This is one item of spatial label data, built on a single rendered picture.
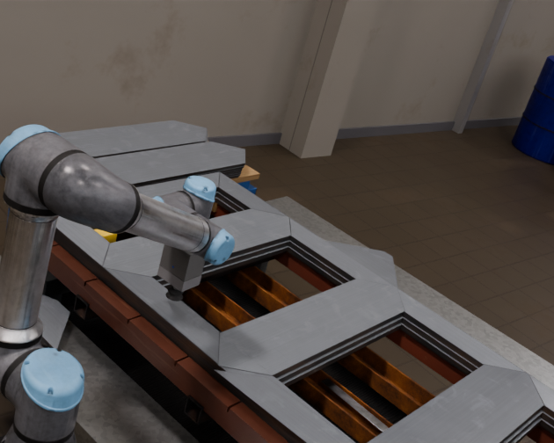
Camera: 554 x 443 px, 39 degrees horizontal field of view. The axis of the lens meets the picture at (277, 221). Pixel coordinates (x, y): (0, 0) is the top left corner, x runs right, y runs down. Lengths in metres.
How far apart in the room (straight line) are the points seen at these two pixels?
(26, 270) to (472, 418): 1.08
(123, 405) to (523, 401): 0.99
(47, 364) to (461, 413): 0.97
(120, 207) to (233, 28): 3.66
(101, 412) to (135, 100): 3.04
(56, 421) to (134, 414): 0.40
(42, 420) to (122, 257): 0.70
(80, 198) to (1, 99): 3.02
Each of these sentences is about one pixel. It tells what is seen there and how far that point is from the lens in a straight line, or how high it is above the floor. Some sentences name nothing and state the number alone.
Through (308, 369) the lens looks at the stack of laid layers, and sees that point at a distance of 1.97.
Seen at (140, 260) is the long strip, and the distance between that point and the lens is 2.14.
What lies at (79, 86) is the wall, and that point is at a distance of 4.52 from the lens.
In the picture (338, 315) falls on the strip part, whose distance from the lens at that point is 2.14.
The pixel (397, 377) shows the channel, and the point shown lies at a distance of 2.29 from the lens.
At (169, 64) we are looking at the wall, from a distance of 4.77.
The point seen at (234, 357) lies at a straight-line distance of 1.87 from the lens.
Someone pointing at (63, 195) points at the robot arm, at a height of 1.34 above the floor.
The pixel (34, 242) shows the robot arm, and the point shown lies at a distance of 1.49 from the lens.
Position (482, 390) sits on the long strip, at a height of 0.86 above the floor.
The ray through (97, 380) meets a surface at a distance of 2.01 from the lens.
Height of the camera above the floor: 1.97
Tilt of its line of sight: 26 degrees down
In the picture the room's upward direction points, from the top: 16 degrees clockwise
